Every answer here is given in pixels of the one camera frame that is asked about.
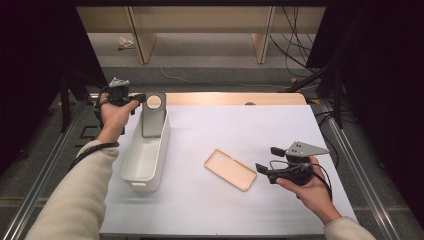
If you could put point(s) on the white plastic storage bin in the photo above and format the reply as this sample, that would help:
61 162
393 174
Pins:
143 163

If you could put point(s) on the black metal stand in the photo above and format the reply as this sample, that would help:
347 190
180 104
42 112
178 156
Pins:
65 100
337 100

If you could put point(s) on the crumpled white cloth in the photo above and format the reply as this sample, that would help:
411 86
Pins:
125 42

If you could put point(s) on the person's right hand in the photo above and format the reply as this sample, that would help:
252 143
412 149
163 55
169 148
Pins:
316 196

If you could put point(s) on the person's left hand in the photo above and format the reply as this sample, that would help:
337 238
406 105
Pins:
113 120

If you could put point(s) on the black curtain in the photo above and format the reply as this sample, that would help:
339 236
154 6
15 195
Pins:
383 83
30 66

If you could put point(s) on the beige wooden shelf unit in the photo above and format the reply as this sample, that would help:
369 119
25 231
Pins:
200 18

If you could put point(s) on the dark translucent phone case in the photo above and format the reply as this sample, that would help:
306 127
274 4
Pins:
153 123

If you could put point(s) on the beige phone case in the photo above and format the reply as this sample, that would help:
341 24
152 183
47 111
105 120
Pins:
230 170

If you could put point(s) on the white table mat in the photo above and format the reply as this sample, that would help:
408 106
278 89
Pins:
216 133

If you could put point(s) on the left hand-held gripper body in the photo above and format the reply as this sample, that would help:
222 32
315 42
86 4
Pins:
118 93

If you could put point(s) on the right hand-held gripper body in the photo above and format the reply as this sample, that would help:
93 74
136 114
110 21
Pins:
301 149

